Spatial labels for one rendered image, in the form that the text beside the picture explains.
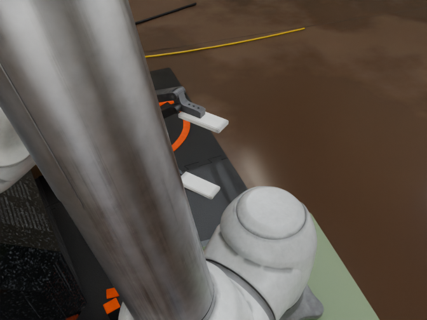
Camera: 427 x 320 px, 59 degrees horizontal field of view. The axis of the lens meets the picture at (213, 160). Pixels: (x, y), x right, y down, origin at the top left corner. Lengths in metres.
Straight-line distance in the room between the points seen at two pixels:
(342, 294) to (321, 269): 0.06
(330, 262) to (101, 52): 0.71
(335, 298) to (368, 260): 1.19
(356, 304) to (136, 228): 0.59
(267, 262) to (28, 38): 0.43
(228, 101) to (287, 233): 2.25
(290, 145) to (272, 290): 1.91
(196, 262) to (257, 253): 0.17
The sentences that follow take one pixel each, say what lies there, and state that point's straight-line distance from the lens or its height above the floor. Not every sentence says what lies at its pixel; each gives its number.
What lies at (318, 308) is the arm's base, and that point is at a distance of 0.78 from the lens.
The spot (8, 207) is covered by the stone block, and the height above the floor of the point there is 0.70.
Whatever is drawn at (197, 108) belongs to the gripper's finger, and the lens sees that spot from 0.56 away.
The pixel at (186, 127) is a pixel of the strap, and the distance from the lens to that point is 2.49.
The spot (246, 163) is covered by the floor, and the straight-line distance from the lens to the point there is 2.27.
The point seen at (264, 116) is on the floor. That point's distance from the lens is 2.63.
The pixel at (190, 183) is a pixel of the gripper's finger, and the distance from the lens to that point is 0.64.
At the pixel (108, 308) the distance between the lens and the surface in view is 1.72.
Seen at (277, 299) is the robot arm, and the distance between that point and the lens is 0.58.
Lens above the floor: 1.59
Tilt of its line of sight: 44 degrees down
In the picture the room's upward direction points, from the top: straight up
